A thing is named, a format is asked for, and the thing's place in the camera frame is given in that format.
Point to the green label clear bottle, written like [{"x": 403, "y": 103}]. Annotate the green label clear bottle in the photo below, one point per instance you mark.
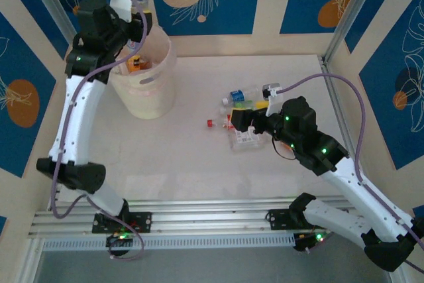
[{"x": 245, "y": 105}]

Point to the square clear bottle white label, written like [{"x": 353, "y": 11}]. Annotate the square clear bottle white label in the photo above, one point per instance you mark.
[{"x": 245, "y": 142}]

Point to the blue label clear bottle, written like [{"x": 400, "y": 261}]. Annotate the blue label clear bottle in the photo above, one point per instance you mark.
[{"x": 238, "y": 94}]

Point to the orange juice bottle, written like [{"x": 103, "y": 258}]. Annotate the orange juice bottle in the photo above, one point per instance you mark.
[{"x": 134, "y": 63}]

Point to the red label cola bottle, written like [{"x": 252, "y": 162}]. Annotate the red label cola bottle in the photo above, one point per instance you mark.
[{"x": 209, "y": 123}]

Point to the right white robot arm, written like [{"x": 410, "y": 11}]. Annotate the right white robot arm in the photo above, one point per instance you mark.
[{"x": 364, "y": 190}]

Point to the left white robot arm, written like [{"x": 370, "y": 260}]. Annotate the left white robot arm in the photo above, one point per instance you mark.
[{"x": 76, "y": 114}]

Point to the white plastic bin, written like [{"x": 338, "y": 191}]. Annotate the white plastic bin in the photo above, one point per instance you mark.
[{"x": 152, "y": 97}]

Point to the aluminium side rail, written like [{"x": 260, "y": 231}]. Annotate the aluminium side rail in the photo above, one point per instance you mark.
[{"x": 337, "y": 104}]

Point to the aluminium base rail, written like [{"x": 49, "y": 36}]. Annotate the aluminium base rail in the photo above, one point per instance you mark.
[{"x": 205, "y": 221}]

